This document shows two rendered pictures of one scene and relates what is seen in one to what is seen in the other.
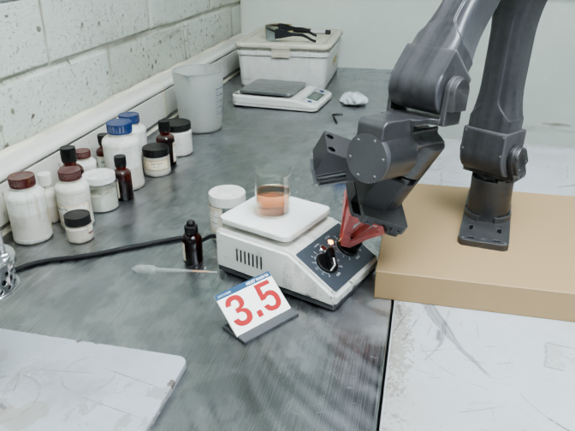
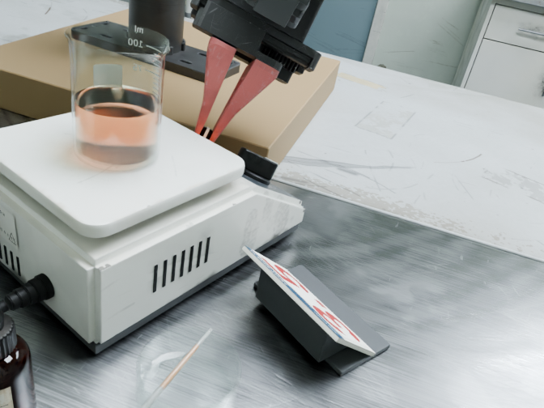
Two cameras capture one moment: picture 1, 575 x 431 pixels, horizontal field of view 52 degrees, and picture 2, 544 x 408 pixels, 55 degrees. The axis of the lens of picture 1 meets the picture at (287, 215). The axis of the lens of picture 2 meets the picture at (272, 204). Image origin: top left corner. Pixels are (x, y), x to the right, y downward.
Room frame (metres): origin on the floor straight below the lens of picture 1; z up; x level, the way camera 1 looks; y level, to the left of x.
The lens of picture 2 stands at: (0.67, 0.30, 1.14)
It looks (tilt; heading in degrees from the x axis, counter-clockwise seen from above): 32 degrees down; 269
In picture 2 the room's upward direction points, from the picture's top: 11 degrees clockwise
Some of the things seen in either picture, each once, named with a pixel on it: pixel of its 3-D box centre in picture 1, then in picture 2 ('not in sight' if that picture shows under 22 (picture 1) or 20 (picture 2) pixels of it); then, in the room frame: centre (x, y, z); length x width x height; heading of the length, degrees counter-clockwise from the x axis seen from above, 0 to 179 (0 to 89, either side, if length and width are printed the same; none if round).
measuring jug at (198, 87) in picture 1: (201, 97); not in sight; (1.48, 0.22, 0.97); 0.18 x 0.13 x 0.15; 168
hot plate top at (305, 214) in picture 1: (275, 214); (116, 155); (0.77, 0.02, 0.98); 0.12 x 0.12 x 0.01; 56
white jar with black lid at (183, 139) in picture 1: (176, 137); not in sight; (1.28, 0.25, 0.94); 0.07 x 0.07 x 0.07
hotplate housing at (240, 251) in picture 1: (290, 245); (146, 201); (0.75, 0.00, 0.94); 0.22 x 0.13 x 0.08; 56
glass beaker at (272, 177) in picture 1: (271, 189); (121, 97); (0.76, 0.02, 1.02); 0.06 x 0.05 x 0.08; 151
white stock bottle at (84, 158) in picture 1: (85, 172); not in sight; (1.04, 0.38, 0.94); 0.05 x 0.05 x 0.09
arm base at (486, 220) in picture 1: (489, 197); (156, 19); (0.84, -0.31, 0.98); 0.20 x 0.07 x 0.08; 160
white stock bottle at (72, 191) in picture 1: (74, 197); not in sight; (0.91, 0.36, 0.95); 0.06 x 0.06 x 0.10
